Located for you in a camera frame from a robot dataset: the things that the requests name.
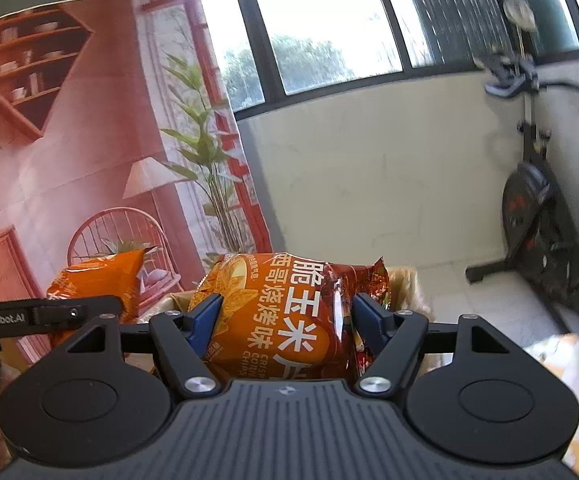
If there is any black framed window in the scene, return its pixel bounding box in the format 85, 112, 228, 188
201, 0, 579, 119

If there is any printed room backdrop poster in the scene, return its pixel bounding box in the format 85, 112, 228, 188
0, 0, 271, 309

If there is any cardboard box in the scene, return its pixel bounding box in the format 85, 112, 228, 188
138, 266, 436, 376

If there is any orange snack bag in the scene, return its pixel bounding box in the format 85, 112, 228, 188
47, 249, 145, 324

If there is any orange corn chips bag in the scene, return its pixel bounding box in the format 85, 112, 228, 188
189, 252, 390, 382

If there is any black exercise bike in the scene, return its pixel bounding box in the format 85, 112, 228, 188
465, 0, 579, 333

